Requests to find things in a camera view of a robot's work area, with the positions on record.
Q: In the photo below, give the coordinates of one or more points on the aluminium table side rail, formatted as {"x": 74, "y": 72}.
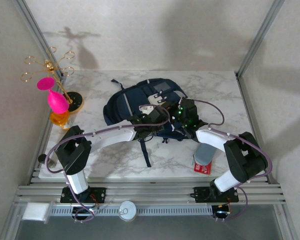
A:
{"x": 49, "y": 125}
{"x": 247, "y": 100}

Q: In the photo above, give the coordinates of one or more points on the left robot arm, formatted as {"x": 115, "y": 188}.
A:
{"x": 110, "y": 137}

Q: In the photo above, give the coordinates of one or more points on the red box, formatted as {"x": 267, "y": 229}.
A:
{"x": 202, "y": 168}

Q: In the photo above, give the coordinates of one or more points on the silver tin can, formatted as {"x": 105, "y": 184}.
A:
{"x": 127, "y": 211}

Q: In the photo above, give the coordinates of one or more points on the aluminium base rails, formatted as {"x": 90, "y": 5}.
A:
{"x": 152, "y": 192}

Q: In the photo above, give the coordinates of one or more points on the navy blue backpack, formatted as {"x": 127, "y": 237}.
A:
{"x": 120, "y": 107}

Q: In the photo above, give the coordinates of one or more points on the aluminium frame post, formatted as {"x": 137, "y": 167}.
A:
{"x": 265, "y": 25}
{"x": 35, "y": 27}

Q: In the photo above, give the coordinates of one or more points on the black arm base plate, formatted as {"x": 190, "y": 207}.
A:
{"x": 100, "y": 193}
{"x": 202, "y": 195}

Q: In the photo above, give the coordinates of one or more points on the pink plastic goblet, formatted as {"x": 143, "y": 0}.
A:
{"x": 57, "y": 101}

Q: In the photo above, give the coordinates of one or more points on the white foam block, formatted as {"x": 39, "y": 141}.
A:
{"x": 35, "y": 212}

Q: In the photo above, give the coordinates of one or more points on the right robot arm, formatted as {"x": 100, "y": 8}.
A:
{"x": 210, "y": 140}

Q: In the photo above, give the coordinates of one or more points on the orange plastic cup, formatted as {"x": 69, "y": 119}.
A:
{"x": 58, "y": 120}

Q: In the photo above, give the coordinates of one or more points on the black knob metal clamp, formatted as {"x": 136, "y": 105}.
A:
{"x": 42, "y": 158}

